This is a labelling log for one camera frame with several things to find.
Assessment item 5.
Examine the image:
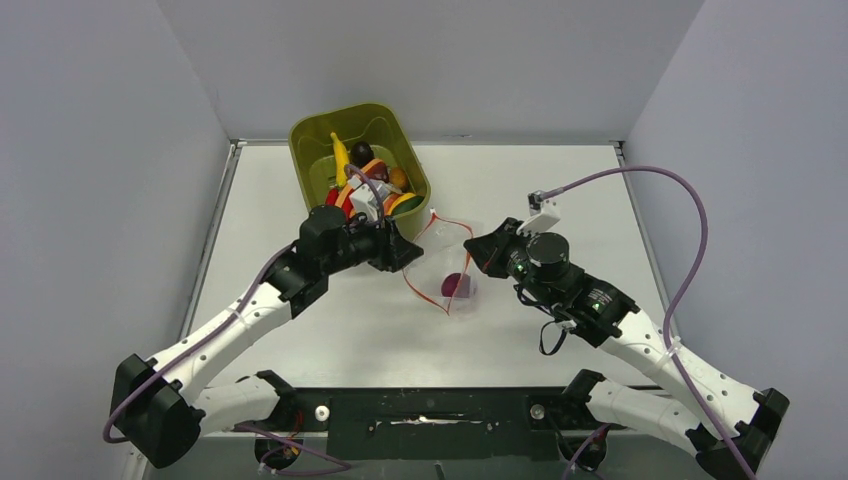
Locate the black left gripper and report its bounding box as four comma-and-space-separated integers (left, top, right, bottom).
323, 207, 422, 275

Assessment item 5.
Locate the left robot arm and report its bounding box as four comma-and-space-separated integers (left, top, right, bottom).
102, 205, 423, 468

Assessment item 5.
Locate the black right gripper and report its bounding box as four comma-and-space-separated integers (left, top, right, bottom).
464, 218, 557, 309

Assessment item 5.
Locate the olive green plastic basket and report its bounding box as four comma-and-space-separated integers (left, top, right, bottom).
289, 103, 431, 240

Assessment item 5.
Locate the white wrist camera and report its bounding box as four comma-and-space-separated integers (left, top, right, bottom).
517, 190, 561, 237
348, 177, 390, 222

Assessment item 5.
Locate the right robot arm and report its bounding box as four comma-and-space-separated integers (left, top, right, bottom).
463, 218, 789, 479

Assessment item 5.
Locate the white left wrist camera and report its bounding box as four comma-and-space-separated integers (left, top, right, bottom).
348, 177, 390, 222

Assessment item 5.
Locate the clear zip bag orange zipper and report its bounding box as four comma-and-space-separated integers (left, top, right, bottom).
402, 208, 479, 317

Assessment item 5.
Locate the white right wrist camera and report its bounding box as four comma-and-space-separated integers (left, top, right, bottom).
517, 190, 561, 237

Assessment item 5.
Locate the dark purple plum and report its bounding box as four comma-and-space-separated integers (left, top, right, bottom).
349, 141, 376, 169

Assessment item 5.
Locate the dark green avocado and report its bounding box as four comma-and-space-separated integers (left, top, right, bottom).
393, 195, 424, 216

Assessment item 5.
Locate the short red chili pepper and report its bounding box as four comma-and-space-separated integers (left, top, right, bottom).
325, 188, 339, 205

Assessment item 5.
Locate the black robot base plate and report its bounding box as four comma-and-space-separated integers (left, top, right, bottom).
257, 387, 599, 461

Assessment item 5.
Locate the long yellow chili pepper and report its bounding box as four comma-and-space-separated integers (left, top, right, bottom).
330, 132, 350, 189

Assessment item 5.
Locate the purple red onion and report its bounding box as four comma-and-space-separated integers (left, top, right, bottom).
440, 272, 474, 299

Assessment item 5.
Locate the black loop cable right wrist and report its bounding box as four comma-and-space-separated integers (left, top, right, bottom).
516, 284, 571, 358

